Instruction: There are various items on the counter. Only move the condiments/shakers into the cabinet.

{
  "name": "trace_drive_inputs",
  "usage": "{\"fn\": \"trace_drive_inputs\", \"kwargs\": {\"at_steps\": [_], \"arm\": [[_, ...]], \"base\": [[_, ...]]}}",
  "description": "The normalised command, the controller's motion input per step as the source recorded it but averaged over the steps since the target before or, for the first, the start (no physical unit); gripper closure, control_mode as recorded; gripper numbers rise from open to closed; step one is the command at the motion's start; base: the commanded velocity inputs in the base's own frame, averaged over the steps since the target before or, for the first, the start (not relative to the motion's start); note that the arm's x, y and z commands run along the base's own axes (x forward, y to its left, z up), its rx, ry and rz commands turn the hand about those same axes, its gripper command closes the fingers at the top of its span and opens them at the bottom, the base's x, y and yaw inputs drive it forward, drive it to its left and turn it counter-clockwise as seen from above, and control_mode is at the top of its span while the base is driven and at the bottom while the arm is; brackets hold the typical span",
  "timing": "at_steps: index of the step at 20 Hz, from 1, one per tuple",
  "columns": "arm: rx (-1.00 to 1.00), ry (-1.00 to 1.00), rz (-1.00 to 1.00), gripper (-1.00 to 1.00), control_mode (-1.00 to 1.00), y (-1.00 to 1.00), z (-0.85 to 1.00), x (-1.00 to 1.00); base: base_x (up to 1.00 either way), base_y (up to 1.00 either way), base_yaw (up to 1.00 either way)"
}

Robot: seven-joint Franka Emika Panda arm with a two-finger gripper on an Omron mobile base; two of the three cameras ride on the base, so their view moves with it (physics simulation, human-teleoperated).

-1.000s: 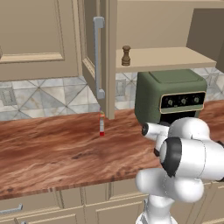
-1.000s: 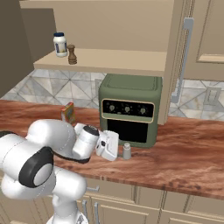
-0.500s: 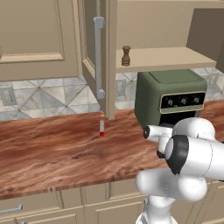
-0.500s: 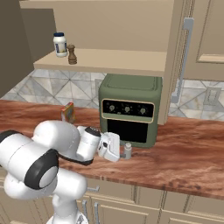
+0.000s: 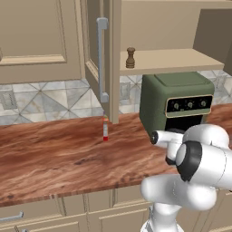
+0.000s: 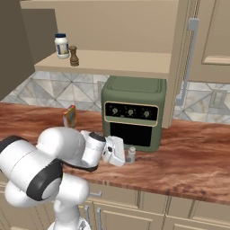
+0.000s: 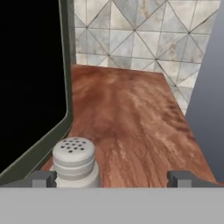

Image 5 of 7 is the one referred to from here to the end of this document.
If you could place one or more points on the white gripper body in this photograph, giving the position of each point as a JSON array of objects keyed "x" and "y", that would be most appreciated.
[{"x": 172, "y": 151}]

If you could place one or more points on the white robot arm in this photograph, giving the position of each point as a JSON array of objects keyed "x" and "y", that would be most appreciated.
[{"x": 196, "y": 169}]

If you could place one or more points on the beige base cabinet door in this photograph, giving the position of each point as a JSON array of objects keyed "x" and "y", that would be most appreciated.
[
  {"x": 54, "y": 225},
  {"x": 120, "y": 219}
]

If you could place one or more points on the beige cabinet with shelf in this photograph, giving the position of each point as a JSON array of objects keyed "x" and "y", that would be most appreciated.
[{"x": 169, "y": 30}]

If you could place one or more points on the shadowed open cabinet door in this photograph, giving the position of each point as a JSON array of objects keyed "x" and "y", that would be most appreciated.
[{"x": 216, "y": 36}]

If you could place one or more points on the open beige cabinet door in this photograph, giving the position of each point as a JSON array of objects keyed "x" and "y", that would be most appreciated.
[{"x": 92, "y": 45}]

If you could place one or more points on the closed beige cabinet door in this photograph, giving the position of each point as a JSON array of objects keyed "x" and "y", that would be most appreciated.
[{"x": 36, "y": 36}]

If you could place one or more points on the green toaster oven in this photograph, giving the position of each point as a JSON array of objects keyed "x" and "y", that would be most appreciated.
[{"x": 157, "y": 102}]

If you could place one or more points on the small beige drawer front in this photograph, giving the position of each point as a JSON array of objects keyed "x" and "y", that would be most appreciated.
[{"x": 130, "y": 195}]

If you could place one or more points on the red condiment bottle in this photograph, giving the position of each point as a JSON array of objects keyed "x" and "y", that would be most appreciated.
[{"x": 105, "y": 130}]

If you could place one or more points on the brown pepper mill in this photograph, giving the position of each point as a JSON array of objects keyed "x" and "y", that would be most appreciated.
[{"x": 130, "y": 59}]

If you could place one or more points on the grey wall outlet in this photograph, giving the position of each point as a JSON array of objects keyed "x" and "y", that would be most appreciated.
[
  {"x": 7, "y": 99},
  {"x": 124, "y": 90}
]

